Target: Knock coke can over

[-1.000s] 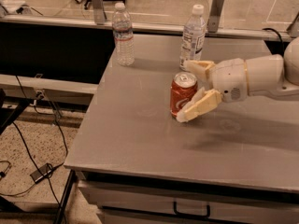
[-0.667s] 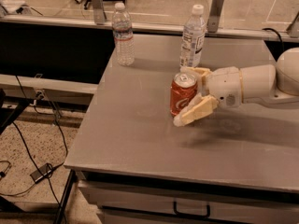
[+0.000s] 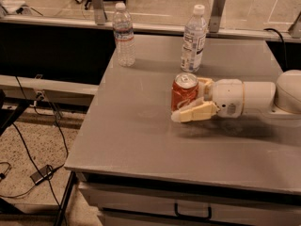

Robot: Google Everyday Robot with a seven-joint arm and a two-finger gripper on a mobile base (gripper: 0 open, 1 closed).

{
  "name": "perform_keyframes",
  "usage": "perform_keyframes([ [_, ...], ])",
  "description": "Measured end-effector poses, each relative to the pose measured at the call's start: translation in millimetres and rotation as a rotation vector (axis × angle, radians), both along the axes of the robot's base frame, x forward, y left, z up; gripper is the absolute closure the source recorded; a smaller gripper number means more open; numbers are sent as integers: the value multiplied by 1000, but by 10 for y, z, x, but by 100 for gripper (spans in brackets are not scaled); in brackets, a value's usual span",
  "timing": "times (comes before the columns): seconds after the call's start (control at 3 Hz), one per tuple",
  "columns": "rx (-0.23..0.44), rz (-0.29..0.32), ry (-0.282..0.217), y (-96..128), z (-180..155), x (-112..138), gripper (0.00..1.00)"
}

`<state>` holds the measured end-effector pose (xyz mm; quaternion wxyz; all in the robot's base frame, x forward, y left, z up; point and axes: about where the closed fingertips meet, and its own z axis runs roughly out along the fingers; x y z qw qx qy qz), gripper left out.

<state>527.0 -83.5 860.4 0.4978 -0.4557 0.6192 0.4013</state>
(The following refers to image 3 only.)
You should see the black cable behind table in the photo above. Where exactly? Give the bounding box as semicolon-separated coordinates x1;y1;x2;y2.
263;27;289;71

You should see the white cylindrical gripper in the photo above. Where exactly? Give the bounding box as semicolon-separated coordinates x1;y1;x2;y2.
171;77;244;122

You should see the labelled clear water bottle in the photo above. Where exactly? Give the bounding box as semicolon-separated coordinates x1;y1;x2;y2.
181;5;207;73

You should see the middle metal post bracket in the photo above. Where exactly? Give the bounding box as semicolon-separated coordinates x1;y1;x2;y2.
209;0;226;33

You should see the metal post bracket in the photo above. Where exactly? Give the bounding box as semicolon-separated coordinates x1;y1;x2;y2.
92;0;106;25
209;0;226;33

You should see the black drawer handle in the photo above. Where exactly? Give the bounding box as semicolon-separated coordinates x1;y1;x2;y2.
174;203;212;221

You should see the grey cabinet drawer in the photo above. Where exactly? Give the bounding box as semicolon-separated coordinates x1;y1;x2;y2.
79;182;301;226

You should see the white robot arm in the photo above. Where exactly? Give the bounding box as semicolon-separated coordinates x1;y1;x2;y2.
171;70;300;124

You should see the clear ribbed water bottle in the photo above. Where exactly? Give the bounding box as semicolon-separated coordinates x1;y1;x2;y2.
113;2;135;67

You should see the red coke can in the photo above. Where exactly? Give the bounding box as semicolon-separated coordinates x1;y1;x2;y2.
171;73;198;111

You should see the black floor cable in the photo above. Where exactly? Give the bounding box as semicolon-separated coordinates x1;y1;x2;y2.
0;75;70;209

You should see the black power adapter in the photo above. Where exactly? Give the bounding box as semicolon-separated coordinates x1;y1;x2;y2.
30;165;54;186

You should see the black table leg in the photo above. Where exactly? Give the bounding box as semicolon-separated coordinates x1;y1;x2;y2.
54;172;77;226

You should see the left metal post bracket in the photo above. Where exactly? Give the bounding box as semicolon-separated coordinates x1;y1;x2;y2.
92;0;106;25

